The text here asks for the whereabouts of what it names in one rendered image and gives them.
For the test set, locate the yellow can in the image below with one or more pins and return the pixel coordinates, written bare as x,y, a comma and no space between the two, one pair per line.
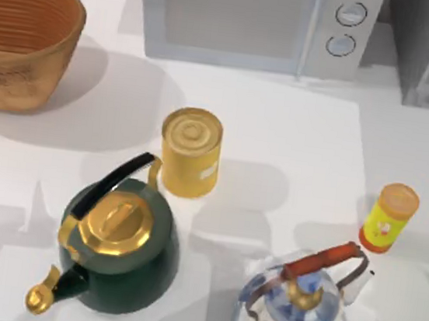
191,157

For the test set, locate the green and gold kettle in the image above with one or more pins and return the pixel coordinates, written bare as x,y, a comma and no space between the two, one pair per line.
125,251

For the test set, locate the pale microwave oven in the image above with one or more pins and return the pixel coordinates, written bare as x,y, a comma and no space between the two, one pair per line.
231,21

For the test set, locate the microwave knob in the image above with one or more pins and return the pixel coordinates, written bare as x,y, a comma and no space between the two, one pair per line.
351,13
341,45

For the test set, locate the blue and white porcelain kettle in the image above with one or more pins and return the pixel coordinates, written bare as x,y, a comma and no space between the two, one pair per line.
293,319

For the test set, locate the yellow and orange bottle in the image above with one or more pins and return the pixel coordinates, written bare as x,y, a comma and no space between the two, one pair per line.
387,221

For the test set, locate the brown wicker basket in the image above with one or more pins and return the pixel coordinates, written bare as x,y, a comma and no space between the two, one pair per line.
21,46

